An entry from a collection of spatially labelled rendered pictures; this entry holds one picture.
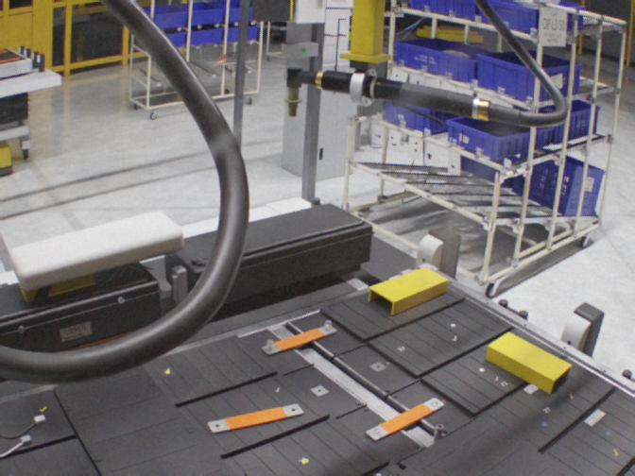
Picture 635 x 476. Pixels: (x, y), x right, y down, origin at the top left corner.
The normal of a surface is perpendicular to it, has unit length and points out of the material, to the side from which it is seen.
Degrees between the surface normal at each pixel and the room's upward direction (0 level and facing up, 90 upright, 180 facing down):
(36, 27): 90
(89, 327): 90
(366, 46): 90
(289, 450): 0
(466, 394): 0
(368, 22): 90
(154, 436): 0
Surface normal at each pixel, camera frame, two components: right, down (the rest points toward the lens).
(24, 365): 0.02, -0.33
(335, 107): 0.61, 0.37
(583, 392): 0.06, -0.90
